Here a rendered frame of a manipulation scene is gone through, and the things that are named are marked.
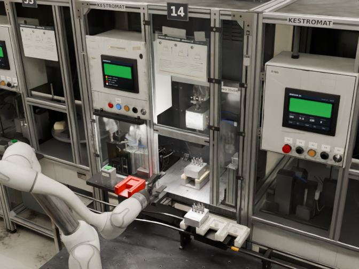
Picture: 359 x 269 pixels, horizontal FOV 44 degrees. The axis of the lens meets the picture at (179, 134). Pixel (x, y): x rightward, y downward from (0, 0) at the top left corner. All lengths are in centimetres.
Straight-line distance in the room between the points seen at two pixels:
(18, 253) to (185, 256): 176
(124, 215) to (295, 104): 96
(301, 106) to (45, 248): 257
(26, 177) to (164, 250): 100
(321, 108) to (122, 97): 116
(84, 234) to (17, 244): 171
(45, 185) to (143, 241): 88
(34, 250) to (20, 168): 195
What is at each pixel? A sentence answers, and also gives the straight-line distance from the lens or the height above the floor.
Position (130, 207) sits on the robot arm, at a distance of 222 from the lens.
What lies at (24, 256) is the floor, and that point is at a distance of 396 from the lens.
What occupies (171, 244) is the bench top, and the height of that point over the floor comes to 68.
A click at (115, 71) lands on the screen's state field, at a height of 165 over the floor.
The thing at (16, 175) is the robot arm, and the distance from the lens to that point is 210.
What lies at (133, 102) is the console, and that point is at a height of 147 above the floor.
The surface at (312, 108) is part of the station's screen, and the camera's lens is 215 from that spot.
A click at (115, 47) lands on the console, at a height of 178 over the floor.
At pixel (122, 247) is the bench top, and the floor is 68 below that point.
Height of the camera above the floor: 240
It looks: 25 degrees down
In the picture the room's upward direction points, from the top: 1 degrees counter-clockwise
